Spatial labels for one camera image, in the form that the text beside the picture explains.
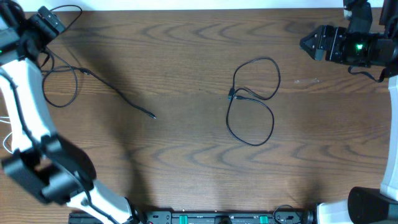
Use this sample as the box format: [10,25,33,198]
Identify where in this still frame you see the thin black cable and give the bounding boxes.
[49,4,83,34]

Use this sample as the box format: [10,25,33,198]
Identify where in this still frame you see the black cable barrel plug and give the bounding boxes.
[40,47,157,119]

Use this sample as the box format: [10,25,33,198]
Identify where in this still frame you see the white usb cable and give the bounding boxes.
[0,116,13,155]

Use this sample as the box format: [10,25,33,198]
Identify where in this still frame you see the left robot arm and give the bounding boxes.
[1,1,137,223]

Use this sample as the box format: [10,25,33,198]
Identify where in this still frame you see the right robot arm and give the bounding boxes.
[300,0,397,224]

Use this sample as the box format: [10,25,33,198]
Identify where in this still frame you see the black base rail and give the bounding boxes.
[68,210,315,224]

